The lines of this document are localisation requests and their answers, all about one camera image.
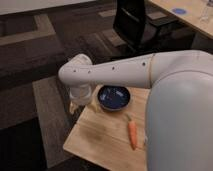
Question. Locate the black office chair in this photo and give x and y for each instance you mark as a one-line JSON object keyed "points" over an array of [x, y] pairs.
{"points": [[141, 29]]}

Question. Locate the orange carrot-like pepper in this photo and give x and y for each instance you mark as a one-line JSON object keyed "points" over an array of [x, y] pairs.
{"points": [[132, 130]]}

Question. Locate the dark blue bowl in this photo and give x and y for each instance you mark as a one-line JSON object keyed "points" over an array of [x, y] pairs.
{"points": [[113, 98]]}

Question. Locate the blue round coaster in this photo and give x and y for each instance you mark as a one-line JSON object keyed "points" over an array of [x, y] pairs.
{"points": [[179, 11]]}

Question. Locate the white sponge block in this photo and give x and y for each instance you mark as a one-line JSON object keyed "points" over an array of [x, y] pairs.
{"points": [[145, 142]]}

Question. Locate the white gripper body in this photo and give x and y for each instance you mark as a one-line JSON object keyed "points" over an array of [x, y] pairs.
{"points": [[81, 95]]}

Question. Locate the clear drinking glass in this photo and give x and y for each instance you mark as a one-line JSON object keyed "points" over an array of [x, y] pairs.
{"points": [[207, 13]]}

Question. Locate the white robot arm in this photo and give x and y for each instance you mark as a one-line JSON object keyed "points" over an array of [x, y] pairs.
{"points": [[179, 110]]}

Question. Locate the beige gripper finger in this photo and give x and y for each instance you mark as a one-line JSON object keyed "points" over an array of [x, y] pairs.
{"points": [[94, 106], [72, 108]]}

